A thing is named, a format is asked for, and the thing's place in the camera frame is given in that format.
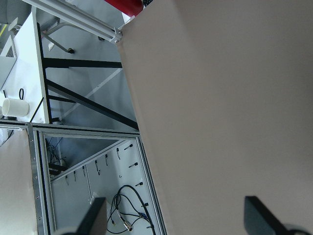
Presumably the aluminium frame profile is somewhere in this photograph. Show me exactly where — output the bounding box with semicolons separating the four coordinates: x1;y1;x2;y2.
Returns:
25;0;122;44

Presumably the red cylinder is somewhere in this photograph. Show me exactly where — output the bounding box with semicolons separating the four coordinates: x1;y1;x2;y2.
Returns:
105;0;143;17

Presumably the black cable bundle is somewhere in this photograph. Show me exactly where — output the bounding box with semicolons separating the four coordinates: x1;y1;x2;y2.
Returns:
107;185;157;232

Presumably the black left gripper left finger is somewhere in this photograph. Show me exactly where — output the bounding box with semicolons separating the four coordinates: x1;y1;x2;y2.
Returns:
76;197;106;235

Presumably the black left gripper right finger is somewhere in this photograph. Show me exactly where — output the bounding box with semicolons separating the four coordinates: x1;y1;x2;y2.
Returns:
244;196;290;235

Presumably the white paper cup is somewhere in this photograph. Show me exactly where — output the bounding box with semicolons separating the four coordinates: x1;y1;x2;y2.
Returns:
2;98;30;118

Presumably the white side desk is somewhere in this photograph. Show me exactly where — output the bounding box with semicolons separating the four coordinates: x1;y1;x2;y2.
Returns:
0;10;49;123

